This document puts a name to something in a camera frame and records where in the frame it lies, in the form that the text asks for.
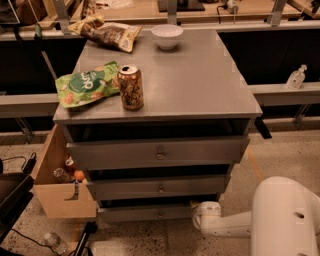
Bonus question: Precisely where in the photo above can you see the white bowl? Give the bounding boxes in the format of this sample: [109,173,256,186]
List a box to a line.
[151,24,183,50]

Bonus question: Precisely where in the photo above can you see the grey drawer cabinet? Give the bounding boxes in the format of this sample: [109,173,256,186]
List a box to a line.
[54,29,262,215]

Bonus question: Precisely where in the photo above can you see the green snack bag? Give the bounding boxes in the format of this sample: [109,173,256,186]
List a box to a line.
[55,61,119,108]

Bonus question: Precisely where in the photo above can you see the brown soda can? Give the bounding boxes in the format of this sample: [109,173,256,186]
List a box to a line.
[117,64,144,111]

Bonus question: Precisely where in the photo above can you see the brown chip bag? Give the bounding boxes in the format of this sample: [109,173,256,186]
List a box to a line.
[68,15,142,53]

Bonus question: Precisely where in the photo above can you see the clear plastic floor bottle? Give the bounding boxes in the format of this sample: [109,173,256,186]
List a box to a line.
[44,232,68,255]

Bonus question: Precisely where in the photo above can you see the clear sanitizer bottle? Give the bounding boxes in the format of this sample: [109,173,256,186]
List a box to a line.
[286,64,307,90]

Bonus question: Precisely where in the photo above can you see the orange fruit in box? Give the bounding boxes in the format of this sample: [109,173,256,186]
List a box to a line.
[74,170,85,182]

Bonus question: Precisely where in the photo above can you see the grey drawer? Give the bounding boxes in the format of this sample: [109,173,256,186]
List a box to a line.
[87,175,228,201]
[98,204,192,223]
[67,136,249,170]

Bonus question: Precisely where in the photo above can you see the black equipment at left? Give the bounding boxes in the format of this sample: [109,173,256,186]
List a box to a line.
[0,172,35,246]

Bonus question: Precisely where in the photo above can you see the grey bottom drawer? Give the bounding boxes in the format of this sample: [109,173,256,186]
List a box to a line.
[98,204,192,223]

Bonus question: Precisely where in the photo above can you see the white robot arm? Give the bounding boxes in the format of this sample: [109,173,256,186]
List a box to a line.
[192,176,320,256]

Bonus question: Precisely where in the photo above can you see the bottle in wooden box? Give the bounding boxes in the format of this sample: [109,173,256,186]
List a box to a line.
[53,168,73,183]

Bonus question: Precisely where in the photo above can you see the grey middle drawer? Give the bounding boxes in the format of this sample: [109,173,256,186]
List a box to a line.
[87,175,228,201]

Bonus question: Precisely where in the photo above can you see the wooden side box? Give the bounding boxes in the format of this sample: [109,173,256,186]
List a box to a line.
[32,125,96,218]

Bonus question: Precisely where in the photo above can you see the grey top drawer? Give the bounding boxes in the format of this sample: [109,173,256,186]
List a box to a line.
[67,136,249,170]

